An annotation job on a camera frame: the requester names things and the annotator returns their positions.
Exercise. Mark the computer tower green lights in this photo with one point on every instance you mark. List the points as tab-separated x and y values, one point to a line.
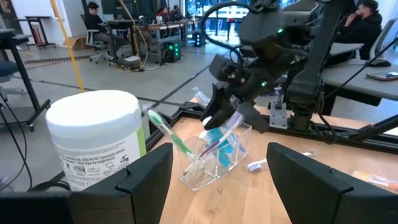
172	51

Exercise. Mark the black side table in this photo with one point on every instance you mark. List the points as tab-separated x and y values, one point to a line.
34	28

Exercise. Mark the person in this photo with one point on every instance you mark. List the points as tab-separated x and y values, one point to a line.
176	12
93	25
363	31
161	12

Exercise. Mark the orange toothbrush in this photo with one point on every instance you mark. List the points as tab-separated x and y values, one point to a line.
379	180

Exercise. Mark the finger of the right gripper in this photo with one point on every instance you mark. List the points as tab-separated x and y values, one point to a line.
253	118
219	109

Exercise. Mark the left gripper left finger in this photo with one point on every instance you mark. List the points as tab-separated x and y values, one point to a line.
146	186

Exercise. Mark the grey office desk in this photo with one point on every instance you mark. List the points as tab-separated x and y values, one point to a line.
357	81

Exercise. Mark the grey metal mounting bracket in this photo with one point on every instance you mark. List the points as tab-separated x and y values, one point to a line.
278	116

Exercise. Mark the black rolling stand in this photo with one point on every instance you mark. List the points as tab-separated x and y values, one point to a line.
23	74

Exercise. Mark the green toothbrush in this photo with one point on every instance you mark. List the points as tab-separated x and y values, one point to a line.
174	140

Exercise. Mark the cardboard box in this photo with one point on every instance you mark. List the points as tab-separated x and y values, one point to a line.
76	42

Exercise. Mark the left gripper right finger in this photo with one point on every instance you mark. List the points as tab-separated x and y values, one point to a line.
311	193

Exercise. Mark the clear acrylic organizer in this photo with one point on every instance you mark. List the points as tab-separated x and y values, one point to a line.
217	174

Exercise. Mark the white wipes canister green label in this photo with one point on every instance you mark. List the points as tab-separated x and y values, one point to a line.
93	124

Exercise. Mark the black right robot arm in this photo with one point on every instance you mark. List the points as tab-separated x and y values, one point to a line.
311	81

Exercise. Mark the grey office chair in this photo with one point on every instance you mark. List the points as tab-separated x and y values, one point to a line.
387	37
96	46

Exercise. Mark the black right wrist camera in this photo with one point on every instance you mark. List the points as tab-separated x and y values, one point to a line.
227	68

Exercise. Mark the blue mouthwash bottle white cap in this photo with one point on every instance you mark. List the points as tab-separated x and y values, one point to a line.
225	155

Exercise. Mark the wooden office desk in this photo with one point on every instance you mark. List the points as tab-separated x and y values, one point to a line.
155	29

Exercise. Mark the black diagonal stand leg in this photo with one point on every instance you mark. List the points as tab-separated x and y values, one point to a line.
379	127

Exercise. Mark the black computer mouse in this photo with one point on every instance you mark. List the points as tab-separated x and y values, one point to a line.
379	62

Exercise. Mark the smartphone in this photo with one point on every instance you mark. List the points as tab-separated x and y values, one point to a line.
383	75

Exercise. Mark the purple toothbrush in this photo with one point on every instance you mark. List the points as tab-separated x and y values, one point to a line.
256	165
228	129

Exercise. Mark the blue toothbrush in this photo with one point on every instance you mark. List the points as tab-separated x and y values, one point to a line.
200	96

